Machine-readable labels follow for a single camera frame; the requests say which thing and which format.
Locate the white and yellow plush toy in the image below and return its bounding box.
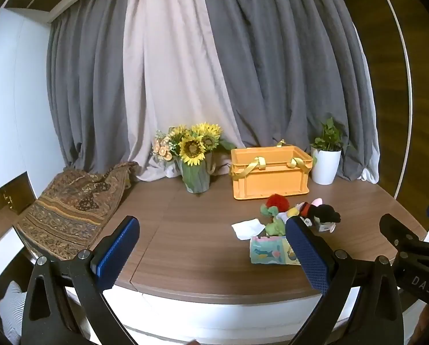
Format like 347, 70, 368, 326
277, 204, 309, 221

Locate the white plant pot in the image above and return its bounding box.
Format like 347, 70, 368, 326
311, 147, 342, 185

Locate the green potted plant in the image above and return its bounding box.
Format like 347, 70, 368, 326
310, 117, 357, 152

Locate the wide grey curtain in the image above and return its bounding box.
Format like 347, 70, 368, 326
198, 0, 380, 185

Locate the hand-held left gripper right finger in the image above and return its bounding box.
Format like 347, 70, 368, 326
286, 216, 405, 345

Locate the white wardrobe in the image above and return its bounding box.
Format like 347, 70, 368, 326
0, 7, 68, 192

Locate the striped grey cloth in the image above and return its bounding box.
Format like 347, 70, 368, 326
0, 281, 24, 336

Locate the brown patterned blanket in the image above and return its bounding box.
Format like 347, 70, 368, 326
15, 162, 139, 261

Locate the red and green plush toy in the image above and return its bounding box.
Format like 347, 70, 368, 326
260, 194, 290, 237

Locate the sunflower bouquet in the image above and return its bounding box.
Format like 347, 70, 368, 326
152, 122, 237, 168

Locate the narrow grey curtain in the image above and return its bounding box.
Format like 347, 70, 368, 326
47, 0, 148, 173

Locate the orange plastic crate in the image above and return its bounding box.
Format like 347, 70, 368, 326
230, 139, 314, 200

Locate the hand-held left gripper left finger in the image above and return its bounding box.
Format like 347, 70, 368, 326
21, 216, 140, 345

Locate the pastel soft cloth book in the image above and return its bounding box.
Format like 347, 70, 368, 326
250, 235, 302, 266

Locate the green flower vase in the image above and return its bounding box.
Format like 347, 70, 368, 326
177, 151, 217, 193

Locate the black mouse plush toy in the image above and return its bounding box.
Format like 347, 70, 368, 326
300, 198, 342, 233

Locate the pale pink curtain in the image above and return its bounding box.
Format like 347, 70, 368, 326
123, 0, 244, 183

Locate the white paper piece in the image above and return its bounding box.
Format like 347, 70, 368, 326
232, 218, 265, 241

